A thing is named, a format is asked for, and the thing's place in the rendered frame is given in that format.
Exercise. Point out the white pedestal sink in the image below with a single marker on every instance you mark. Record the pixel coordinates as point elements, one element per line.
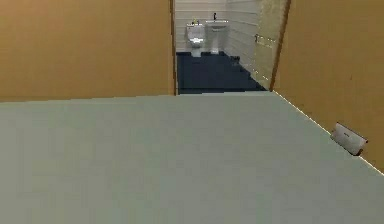
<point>216,30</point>

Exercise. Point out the black faucet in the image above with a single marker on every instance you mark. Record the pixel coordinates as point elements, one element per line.
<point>215,16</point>

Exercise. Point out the beige room door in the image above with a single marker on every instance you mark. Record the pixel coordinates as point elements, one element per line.
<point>266,43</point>

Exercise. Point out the white toilet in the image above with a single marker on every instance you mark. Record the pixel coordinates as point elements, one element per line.
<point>195,37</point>

